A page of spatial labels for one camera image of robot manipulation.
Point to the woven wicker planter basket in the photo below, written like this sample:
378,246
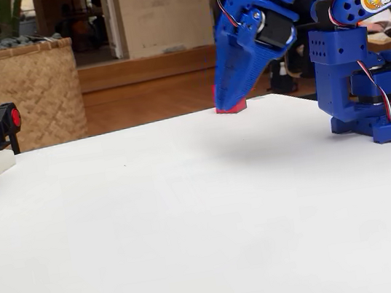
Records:
44,92

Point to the small red cube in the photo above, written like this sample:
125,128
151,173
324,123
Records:
238,108

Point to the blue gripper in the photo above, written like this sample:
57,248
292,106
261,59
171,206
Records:
239,42

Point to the green plant with pebbles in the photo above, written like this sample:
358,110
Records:
10,40

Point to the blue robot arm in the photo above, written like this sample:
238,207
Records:
338,69

